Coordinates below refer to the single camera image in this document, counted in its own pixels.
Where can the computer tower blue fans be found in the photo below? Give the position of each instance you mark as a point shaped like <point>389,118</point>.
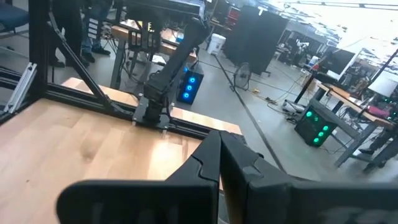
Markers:
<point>190,84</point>

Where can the wooden workbench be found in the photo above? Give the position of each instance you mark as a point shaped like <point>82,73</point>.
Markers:
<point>168,46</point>

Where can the computer tower green fans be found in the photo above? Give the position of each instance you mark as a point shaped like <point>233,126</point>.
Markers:
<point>315,126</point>

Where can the black aluminium table frame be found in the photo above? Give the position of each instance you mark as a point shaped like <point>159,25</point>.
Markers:
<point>38,46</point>

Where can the person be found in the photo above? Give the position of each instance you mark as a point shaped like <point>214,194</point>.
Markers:
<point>381,149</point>
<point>94,28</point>

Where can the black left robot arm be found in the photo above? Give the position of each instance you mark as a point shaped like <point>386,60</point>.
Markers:
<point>168,71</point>

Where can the white bucket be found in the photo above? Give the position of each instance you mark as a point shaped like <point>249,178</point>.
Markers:
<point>216,44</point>

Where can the silver aluminium bracket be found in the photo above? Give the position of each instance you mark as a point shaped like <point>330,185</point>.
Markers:
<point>20,87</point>

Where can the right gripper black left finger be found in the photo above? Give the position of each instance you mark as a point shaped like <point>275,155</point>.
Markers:
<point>155,202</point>

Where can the black partition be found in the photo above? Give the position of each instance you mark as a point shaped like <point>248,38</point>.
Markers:
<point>255,40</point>

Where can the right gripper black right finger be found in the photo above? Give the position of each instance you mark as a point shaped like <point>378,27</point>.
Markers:
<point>295,202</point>

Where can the pink object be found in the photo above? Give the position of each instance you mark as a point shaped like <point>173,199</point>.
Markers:
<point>377,111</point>

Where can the black floor fan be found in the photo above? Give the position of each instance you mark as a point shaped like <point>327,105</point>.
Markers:
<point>242,76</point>

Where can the black computer monitor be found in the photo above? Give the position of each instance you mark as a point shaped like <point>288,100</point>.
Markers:
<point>339,63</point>

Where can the blue chair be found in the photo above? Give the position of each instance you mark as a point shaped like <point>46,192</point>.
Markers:
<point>12,17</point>

